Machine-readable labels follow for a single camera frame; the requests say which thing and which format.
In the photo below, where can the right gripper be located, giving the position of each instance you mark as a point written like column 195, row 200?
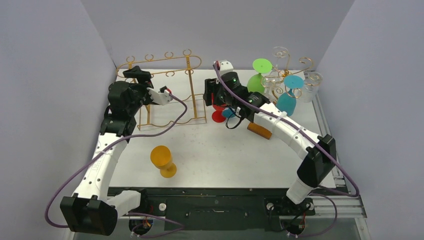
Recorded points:
column 209, row 96

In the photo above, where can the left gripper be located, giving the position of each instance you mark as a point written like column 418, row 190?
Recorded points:
column 141, row 77

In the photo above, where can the blue plastic goblet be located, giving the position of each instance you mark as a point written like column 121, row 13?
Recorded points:
column 228, row 113
column 287, row 101

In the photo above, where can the red plastic goblet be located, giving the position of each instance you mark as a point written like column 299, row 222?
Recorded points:
column 217, row 115

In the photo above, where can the green plastic goblet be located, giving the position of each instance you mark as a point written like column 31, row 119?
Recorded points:
column 261, row 66

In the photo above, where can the tall gold wire glass rack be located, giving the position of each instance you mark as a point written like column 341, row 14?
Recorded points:
column 179, row 80

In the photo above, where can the small clear front wine glass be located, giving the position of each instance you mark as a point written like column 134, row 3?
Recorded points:
column 281, row 65

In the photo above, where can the clear patterned wine glass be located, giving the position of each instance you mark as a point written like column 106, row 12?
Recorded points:
column 312, row 82

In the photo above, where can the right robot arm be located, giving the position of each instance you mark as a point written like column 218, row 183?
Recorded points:
column 317, row 153

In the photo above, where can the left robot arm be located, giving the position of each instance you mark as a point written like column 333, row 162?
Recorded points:
column 89, row 210

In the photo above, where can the orange plastic goblet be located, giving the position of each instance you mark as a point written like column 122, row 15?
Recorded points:
column 161, row 157

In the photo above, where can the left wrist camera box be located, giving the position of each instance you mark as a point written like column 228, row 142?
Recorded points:
column 161, row 97

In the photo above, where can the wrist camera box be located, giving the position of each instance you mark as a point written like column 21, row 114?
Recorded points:
column 223, row 66
column 161, row 97

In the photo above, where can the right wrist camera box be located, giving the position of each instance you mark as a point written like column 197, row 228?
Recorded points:
column 223, row 66

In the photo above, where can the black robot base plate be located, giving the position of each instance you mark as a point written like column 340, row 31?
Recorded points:
column 221, row 209

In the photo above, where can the aluminium table frame rail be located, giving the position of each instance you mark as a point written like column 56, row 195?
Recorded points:
column 348, row 187

